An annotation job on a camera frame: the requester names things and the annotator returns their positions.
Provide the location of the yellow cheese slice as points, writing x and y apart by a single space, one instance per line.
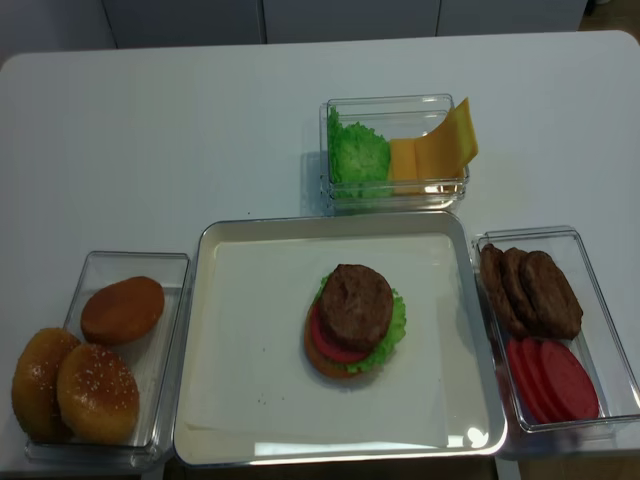
445 152

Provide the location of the clear lettuce cheese container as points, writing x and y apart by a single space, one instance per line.
393 117

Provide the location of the cheese slices in container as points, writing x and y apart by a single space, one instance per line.
403 169

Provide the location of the brown patty on burger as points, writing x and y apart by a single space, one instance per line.
355 307

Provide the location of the green lettuce in container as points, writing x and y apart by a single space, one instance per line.
359 159

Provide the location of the metal baking tray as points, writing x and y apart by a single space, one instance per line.
205 446

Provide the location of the tomato slice on burger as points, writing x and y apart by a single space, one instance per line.
330 348

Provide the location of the lettuce leaf on burger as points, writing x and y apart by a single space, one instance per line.
385 349

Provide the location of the bottom bun on tray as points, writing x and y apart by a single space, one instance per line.
322 364

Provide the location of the white parchment paper sheet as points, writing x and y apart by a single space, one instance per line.
251 374

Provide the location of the left brown patty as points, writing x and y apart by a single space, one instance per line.
490 269

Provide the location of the clear bun container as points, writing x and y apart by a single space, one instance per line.
152 360

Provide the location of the flat bottom bun in container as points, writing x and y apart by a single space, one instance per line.
123 312

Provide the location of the middle brown patty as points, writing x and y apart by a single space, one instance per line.
516 294

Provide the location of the right brown patty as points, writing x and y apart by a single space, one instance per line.
551 296

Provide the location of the left tomato slice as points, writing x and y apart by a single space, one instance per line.
526 386

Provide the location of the right sesame top bun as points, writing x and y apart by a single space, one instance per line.
97 394

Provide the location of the sesame bun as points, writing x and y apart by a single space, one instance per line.
97 394
33 390

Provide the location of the middle tomato slice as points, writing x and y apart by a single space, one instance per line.
532 359

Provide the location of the clear patty tomato container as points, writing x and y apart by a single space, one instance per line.
598 348

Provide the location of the right tomato slice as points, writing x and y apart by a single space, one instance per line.
568 383

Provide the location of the left sesame top bun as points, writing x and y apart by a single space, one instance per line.
33 390

